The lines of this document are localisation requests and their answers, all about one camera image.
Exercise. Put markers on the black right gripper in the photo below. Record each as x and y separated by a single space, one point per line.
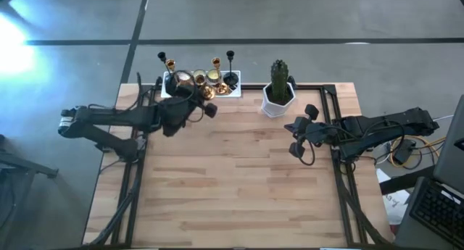
313 132

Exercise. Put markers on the white paper sheet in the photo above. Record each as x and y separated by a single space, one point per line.
393 203

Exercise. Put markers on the black tripod stand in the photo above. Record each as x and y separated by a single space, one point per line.
21 164

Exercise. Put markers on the black computer keyboard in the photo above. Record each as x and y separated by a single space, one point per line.
438 210

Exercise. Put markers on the gold candlestick holder wide cup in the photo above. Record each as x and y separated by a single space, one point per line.
209 93
214 75
185 78

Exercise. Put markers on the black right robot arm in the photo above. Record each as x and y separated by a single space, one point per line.
380 125

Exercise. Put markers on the white hexagonal plant pot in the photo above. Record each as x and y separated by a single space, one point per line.
272 108

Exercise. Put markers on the slim gold candlestick holder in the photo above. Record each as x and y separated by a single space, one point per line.
170 64
216 62

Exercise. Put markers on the black aluminium rig frame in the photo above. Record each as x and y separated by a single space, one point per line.
311 87

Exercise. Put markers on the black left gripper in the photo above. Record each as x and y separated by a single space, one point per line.
179 116

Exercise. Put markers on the green cactus plant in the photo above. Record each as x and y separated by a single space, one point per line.
280 79

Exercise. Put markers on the black power adapter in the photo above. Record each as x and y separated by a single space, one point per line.
404 152

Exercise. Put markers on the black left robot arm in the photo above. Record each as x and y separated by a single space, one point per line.
108 116

